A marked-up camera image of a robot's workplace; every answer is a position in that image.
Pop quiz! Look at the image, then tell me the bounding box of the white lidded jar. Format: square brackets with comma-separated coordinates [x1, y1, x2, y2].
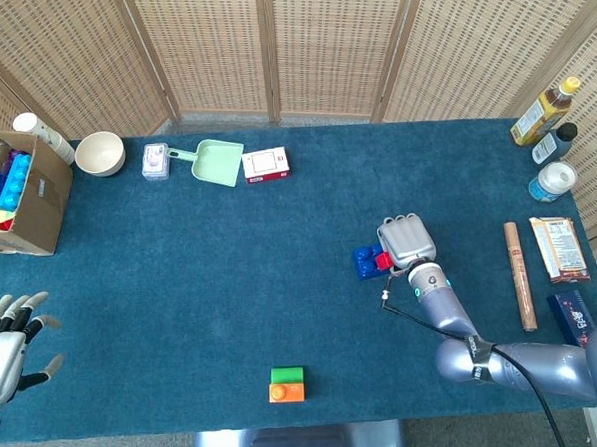
[527, 160, 580, 204]

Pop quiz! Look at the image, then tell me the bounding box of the light green dustpan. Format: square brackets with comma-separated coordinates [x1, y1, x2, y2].
[166, 137, 248, 192]

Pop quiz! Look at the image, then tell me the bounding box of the brown patterned roll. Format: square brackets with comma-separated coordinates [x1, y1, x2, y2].
[503, 220, 539, 334]

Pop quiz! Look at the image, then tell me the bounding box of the white paper cup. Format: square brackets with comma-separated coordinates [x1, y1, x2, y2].
[11, 109, 77, 169]

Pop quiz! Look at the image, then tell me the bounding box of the light blue toy brick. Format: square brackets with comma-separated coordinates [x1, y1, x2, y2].
[0, 152, 35, 211]

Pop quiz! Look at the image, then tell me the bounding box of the beige bowl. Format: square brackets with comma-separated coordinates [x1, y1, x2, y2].
[72, 129, 128, 179]

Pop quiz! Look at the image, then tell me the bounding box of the red and white carton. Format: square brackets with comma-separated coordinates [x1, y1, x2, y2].
[241, 146, 292, 186]

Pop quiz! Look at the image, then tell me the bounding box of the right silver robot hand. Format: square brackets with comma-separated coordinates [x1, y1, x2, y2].
[375, 211, 439, 273]

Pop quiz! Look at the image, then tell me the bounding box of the brown cardboard box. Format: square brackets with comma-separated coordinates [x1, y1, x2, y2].
[0, 127, 79, 259]

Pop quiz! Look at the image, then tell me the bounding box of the clear plastic box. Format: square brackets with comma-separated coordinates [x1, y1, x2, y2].
[140, 142, 172, 183]

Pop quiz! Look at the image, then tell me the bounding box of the orange snack packet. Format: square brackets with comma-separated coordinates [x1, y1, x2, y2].
[528, 213, 592, 286]

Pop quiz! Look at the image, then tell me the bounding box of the blue four-stud brick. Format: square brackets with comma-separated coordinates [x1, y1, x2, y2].
[352, 242, 396, 283]

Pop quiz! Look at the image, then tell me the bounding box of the dark blue gift box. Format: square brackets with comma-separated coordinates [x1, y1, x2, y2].
[545, 288, 597, 351]

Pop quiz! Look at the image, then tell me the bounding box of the teal tablecloth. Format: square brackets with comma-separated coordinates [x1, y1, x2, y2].
[0, 111, 597, 444]

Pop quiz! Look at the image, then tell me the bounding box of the orange sloped brick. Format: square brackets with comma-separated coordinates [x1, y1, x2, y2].
[268, 381, 307, 405]

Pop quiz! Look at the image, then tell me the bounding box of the dark bottle with black cap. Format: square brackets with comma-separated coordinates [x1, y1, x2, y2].
[530, 121, 581, 166]

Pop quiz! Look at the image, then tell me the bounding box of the green brick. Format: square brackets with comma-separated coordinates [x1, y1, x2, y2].
[269, 365, 306, 386]

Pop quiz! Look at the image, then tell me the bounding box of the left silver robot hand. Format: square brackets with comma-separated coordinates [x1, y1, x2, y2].
[0, 290, 69, 408]

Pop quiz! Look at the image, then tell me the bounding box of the woven bamboo folding screen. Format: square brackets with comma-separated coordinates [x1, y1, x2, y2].
[0, 0, 597, 360]

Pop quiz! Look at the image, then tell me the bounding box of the yellow label tea bottle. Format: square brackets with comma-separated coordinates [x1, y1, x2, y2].
[506, 76, 585, 148]

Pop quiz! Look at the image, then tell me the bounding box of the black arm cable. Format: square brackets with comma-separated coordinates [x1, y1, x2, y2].
[378, 264, 570, 447]

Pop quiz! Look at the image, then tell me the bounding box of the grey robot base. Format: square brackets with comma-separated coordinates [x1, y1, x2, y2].
[188, 418, 406, 447]

